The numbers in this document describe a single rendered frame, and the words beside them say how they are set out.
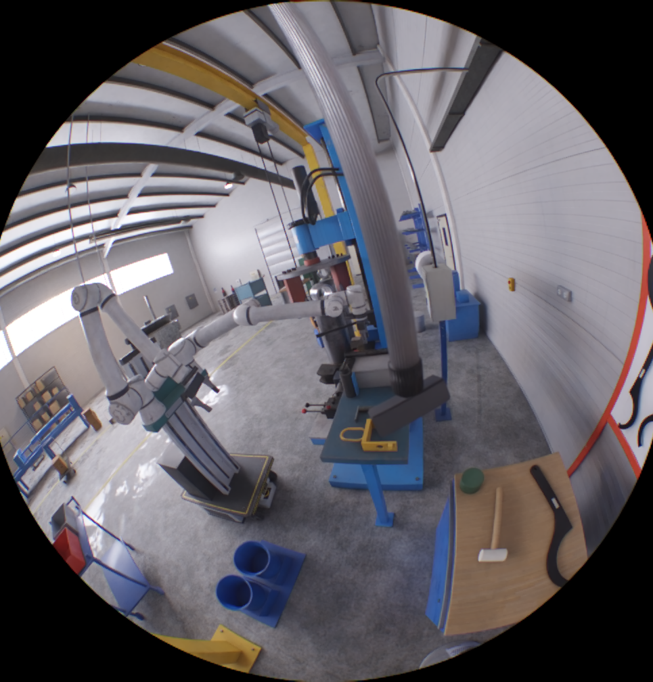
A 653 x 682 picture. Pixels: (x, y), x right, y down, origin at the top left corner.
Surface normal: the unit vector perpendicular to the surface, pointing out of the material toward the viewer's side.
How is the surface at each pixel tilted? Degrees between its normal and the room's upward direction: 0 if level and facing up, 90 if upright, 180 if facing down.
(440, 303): 90
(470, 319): 90
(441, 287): 90
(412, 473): 0
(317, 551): 0
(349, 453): 0
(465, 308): 90
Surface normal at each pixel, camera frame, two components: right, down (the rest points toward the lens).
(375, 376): -0.28, 0.46
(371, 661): -0.28, -0.88
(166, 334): 0.89, -0.08
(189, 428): 0.95, -0.19
